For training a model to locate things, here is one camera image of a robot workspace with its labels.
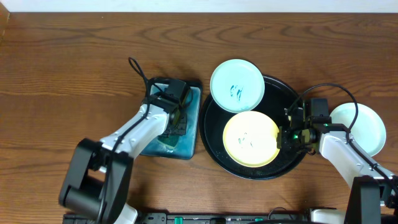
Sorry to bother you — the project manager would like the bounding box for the green yellow sponge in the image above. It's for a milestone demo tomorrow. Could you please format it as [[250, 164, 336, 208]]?
[[157, 135, 180, 148]]

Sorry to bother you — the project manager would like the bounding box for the yellow plate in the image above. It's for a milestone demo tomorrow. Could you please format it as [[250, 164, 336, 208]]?
[[223, 111, 280, 168]]

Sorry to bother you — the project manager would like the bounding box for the light blue plate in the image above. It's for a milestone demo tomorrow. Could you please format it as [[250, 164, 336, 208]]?
[[210, 59, 266, 113], [330, 103, 386, 157]]

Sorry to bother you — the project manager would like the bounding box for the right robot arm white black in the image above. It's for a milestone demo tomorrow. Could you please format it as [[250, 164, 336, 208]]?
[[277, 124, 397, 223]]

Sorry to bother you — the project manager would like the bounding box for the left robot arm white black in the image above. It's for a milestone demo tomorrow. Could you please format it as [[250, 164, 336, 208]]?
[[58, 103, 181, 223]]

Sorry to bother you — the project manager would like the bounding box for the rectangular tray with soapy water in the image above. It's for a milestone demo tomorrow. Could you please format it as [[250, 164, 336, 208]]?
[[141, 80, 203, 160]]

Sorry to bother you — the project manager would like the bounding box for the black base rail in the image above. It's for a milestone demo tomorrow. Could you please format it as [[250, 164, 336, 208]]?
[[62, 211, 343, 224]]

